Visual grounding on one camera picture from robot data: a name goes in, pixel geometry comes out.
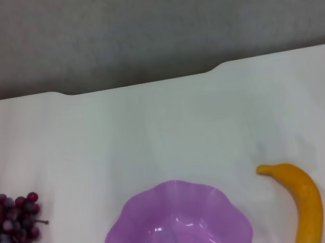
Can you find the purple scalloped plastic plate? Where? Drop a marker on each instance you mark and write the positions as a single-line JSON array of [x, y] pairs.
[[154, 222]]

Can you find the yellow banana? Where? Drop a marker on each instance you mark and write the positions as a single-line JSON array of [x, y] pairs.
[[306, 197]]

